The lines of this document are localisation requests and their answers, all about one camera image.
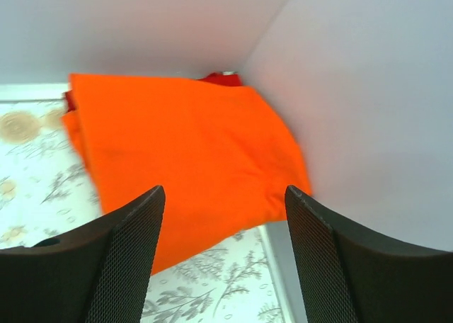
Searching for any orange t shirt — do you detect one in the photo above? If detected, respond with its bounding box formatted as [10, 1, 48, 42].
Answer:
[62, 73, 311, 273]

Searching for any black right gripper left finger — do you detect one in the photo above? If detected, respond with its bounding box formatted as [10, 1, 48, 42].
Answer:
[1, 186, 165, 323]

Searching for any folded red t shirt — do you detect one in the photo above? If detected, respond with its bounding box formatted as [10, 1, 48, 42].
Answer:
[63, 72, 243, 112]

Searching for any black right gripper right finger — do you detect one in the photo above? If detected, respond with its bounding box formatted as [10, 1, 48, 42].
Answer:
[285, 186, 452, 323]

